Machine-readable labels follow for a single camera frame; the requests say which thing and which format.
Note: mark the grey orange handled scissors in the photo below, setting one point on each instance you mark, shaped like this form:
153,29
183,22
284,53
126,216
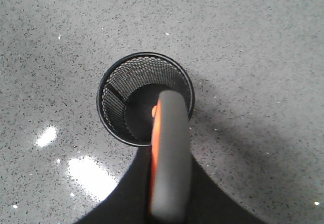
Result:
170,180

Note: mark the black mesh pen holder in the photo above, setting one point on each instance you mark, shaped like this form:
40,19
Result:
129,90

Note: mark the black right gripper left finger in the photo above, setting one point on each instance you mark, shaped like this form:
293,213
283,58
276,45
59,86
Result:
128,202

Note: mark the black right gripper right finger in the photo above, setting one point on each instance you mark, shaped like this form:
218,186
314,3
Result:
209,204

